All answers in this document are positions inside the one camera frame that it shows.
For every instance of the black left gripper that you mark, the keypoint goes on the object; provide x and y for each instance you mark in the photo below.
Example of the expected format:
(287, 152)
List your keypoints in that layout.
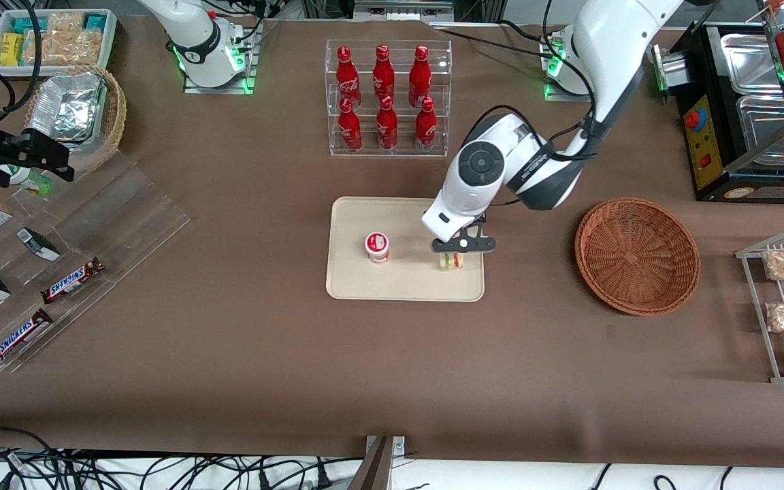
(483, 218)

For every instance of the triangle sandwich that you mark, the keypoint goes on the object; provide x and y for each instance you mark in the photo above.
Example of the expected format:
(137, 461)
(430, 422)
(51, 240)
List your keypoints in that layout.
(451, 262)

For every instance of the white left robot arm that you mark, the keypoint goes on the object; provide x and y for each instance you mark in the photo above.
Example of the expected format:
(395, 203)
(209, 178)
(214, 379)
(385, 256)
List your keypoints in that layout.
(610, 41)

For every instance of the silver foil tray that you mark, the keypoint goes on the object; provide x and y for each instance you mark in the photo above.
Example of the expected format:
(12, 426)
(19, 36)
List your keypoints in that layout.
(69, 105)

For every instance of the light wicker basket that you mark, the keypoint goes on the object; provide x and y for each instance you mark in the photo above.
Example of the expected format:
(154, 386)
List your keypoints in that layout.
(113, 116)

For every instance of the beige plastic tray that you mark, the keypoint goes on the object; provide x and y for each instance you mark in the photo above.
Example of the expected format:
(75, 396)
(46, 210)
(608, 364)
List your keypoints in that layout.
(351, 272)

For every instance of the round brown wicker basket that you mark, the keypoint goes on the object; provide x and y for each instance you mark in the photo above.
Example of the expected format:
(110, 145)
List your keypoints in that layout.
(637, 258)

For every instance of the green white small bottle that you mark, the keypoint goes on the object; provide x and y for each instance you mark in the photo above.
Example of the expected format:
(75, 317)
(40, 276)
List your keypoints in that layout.
(35, 182)

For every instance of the red white yogurt cup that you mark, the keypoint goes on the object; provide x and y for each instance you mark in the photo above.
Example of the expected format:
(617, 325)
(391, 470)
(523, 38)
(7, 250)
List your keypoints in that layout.
(377, 246)

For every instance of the clear acrylic stepped display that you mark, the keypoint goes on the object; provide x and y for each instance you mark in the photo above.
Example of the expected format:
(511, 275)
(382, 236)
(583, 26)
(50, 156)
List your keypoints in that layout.
(133, 218)

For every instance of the red cola bottle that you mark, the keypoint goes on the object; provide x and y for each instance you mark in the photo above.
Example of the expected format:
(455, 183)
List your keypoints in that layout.
(383, 71)
(386, 128)
(425, 129)
(347, 75)
(349, 129)
(420, 75)

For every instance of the clear cracker pack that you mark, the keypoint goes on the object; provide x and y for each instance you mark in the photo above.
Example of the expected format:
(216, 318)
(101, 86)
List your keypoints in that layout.
(65, 22)
(43, 49)
(84, 46)

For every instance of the yellow snack packet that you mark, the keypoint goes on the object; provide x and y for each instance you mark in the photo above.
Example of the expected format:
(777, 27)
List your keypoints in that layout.
(11, 49)

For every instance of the brown snickers bar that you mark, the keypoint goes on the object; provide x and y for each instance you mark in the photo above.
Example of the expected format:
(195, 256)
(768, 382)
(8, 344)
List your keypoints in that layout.
(72, 280)
(19, 337)

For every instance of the white plastic bin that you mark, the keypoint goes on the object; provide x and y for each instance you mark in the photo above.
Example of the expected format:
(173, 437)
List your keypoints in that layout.
(110, 41)

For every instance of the clear acrylic bottle rack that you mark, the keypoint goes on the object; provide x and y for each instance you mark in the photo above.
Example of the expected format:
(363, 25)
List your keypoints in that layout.
(446, 95)

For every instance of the teal snack packet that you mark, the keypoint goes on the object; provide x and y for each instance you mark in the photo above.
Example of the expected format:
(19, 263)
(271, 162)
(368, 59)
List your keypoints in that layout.
(24, 25)
(95, 22)

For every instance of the red emergency stop button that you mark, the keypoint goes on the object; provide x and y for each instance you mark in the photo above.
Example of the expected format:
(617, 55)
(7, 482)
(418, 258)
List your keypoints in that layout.
(693, 119)

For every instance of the black food warmer machine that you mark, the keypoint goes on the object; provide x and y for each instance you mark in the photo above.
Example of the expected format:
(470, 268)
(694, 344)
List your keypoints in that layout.
(705, 82)

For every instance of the steel warmer pan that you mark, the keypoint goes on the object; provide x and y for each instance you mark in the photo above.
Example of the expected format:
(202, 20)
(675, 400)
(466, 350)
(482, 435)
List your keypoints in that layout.
(749, 64)
(766, 119)

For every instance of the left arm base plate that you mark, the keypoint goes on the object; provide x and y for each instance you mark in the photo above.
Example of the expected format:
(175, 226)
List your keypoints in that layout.
(559, 95)

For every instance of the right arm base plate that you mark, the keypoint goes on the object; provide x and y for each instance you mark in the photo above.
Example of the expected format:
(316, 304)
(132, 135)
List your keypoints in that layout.
(250, 61)

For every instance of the dark metal post bracket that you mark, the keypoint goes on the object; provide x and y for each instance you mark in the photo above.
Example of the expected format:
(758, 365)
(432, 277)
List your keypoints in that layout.
(375, 469)

